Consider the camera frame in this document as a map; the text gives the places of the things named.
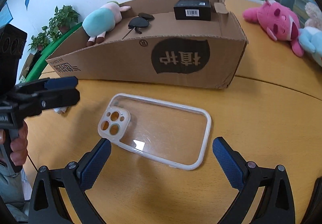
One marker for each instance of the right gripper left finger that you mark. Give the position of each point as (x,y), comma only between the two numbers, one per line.
(47,205)

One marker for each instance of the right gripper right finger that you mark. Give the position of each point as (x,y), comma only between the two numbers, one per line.
(276,204)

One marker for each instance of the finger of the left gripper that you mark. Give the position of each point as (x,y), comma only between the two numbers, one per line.
(56,98)
(48,84)

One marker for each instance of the pig plush toy green hair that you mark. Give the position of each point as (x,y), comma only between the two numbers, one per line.
(102,20)

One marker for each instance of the black sunglasses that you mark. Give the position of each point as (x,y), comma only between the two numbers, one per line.
(142,21)

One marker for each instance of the clear white phone case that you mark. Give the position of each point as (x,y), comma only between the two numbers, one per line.
(169,133)

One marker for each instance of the black product box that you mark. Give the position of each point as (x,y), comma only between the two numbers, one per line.
(192,10)

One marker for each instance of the white power bank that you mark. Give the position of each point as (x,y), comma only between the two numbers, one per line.
(60,110)

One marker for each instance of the person left hand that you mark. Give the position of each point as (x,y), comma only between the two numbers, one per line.
(19,146)

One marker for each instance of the small cardboard box on bench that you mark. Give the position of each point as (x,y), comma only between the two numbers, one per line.
(26,66)

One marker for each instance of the green cloth covered bench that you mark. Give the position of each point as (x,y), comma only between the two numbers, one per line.
(40,65)

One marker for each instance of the small potted green plant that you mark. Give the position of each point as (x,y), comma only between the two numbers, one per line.
(39,42)

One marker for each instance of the large potted green plant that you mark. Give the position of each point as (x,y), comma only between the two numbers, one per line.
(64,18)

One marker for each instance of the brown cardboard box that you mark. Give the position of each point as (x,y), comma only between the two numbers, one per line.
(192,53)

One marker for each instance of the light blue plush toy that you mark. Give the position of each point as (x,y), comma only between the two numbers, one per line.
(310,40)

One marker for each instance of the pink plush toy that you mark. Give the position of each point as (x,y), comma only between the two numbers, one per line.
(278,21)

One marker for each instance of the beige plush bear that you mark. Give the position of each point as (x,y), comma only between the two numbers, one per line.
(315,16)

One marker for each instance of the blue framed wall poster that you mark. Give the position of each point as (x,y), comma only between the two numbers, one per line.
(5,15)

